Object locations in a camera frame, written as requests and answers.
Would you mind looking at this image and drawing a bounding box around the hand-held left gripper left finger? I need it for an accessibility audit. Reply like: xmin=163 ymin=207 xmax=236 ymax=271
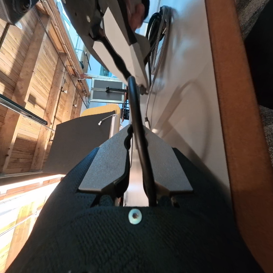
xmin=78 ymin=124 xmax=134 ymax=197

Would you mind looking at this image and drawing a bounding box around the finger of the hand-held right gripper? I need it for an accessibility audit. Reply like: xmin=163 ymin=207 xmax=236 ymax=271
xmin=103 ymin=6 xmax=151 ymax=89
xmin=92 ymin=35 xmax=132 ymax=81

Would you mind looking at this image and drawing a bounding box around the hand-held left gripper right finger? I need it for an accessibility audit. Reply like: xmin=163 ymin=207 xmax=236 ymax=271
xmin=136 ymin=125 xmax=194 ymax=197

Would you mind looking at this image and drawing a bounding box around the black usb-c cable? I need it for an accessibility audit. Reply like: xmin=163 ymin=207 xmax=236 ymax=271
xmin=127 ymin=76 xmax=159 ymax=207

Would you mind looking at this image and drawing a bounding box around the person's right hand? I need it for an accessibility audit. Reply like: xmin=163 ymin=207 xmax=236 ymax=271
xmin=129 ymin=3 xmax=146 ymax=31

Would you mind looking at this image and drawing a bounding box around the black board with yellow edge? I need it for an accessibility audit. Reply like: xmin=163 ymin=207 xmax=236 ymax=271
xmin=43 ymin=104 xmax=121 ymax=174

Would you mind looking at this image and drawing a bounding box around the grey framed partition panel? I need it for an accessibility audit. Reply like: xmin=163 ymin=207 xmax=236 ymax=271
xmin=90 ymin=77 xmax=128 ymax=104

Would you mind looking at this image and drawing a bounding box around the white board stand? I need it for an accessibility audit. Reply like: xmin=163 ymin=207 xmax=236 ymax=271
xmin=109 ymin=114 xmax=120 ymax=139

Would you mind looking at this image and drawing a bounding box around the coiled black cable bundle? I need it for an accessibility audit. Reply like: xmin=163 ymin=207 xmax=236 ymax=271
xmin=146 ymin=12 xmax=169 ymax=75

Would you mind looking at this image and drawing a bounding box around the grey braided cable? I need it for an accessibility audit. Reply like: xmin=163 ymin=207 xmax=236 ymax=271
xmin=145 ymin=5 xmax=173 ymax=129

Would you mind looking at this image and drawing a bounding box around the black ceiling rail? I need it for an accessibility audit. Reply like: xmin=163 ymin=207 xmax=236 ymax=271
xmin=0 ymin=94 xmax=48 ymax=125

